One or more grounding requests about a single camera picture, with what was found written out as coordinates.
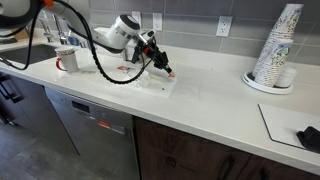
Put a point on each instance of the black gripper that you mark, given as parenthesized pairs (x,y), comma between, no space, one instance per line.
(150,50)

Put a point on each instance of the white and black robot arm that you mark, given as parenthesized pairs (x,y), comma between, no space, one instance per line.
(16,14)

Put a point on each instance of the clear plastic cup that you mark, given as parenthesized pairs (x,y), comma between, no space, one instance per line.
(144,80)

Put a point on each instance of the red and white packet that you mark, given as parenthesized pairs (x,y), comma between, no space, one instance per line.
(125,69)

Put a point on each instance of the dark wood cabinet door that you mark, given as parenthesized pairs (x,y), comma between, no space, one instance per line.
(169,154)

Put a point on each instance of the stainless steel dishwasher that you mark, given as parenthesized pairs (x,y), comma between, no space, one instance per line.
(103,136)

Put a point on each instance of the chrome faucet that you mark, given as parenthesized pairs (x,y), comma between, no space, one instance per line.
(62,36)

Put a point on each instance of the stack of paper cups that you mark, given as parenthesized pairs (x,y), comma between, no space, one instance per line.
(285,25)
(269,68)

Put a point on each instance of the white flat mat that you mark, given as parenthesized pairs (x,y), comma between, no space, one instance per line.
(283,124)

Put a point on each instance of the black object on mat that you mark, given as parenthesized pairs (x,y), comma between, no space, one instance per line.
(310,139)

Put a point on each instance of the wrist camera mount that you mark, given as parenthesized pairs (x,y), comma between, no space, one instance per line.
(142,36)

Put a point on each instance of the white wall outlet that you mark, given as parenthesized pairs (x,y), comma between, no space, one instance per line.
(224,26)
(157,21)

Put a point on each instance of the white mug red handle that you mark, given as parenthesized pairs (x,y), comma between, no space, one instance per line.
(66,59)

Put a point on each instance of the black cabinet handle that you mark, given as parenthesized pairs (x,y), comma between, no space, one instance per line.
(225,168)

